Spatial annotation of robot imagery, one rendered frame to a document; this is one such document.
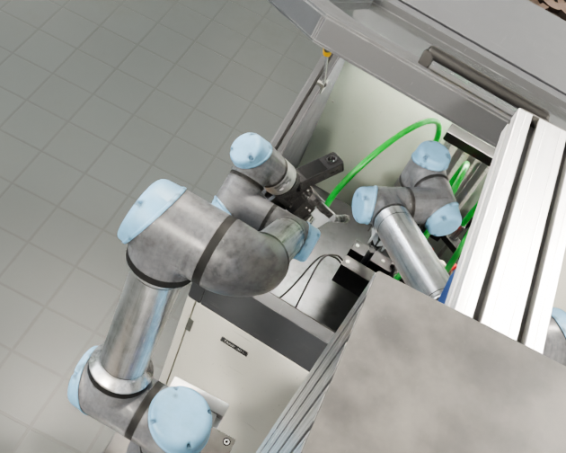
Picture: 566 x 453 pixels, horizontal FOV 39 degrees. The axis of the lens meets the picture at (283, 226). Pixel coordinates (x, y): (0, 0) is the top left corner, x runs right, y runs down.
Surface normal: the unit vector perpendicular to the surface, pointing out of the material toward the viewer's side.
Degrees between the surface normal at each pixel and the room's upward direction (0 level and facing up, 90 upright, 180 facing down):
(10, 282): 0
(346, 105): 90
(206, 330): 90
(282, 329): 90
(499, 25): 0
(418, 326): 0
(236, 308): 90
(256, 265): 48
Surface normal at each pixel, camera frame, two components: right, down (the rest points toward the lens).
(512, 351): 0.26, -0.58
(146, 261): -0.42, 0.47
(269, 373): -0.45, 0.63
